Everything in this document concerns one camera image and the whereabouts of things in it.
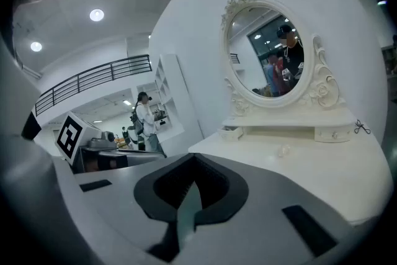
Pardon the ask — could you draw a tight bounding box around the white dressing table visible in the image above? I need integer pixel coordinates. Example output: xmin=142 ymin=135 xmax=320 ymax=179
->
xmin=187 ymin=0 xmax=395 ymax=226

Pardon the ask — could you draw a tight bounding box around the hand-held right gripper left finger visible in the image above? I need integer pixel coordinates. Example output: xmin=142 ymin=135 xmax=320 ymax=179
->
xmin=53 ymin=151 xmax=196 ymax=265

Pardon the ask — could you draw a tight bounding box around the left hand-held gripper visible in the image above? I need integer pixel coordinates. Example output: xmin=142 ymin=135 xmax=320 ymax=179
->
xmin=55 ymin=110 xmax=167 ymax=175

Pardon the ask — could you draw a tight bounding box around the white shelf unit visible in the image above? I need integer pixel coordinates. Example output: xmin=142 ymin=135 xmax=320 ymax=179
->
xmin=154 ymin=53 xmax=205 ymax=143

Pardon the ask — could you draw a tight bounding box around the small white drawer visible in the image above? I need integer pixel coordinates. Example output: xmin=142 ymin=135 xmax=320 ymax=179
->
xmin=216 ymin=126 xmax=245 ymax=142
xmin=314 ymin=127 xmax=353 ymax=143

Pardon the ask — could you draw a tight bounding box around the black metal railing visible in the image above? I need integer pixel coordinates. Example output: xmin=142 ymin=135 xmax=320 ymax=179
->
xmin=34 ymin=54 xmax=153 ymax=117

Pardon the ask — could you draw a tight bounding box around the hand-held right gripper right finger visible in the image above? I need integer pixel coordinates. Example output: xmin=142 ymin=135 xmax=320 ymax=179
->
xmin=181 ymin=153 xmax=355 ymax=265

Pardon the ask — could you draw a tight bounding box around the oval white carved mirror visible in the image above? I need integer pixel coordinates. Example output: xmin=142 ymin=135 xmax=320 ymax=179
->
xmin=219 ymin=0 xmax=347 ymax=117

